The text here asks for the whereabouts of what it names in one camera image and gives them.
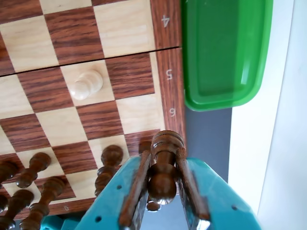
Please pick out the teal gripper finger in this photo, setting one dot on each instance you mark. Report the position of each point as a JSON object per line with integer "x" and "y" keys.
{"x": 112, "y": 196}
{"x": 216, "y": 201}

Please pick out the dark wooden chess pawn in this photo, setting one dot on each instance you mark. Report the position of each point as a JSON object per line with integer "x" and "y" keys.
{"x": 39, "y": 161}
{"x": 111, "y": 155}
{"x": 163, "y": 184}
{"x": 8, "y": 169}

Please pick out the light wooden chess pawn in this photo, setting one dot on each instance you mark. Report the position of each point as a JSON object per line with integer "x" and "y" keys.
{"x": 87, "y": 82}

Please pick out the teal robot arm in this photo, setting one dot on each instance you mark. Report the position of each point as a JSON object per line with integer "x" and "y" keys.
{"x": 52, "y": 224}

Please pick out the dark wooden chess queen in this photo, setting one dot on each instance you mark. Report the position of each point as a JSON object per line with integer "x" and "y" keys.
{"x": 52, "y": 185}

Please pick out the dark wooden chess king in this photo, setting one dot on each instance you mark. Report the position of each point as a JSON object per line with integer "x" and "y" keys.
{"x": 19, "y": 198}

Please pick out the green plastic container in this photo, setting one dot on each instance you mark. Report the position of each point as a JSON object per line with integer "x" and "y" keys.
{"x": 216, "y": 48}

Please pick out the wooden folding chessboard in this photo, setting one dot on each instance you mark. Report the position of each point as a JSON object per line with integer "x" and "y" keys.
{"x": 72, "y": 31}

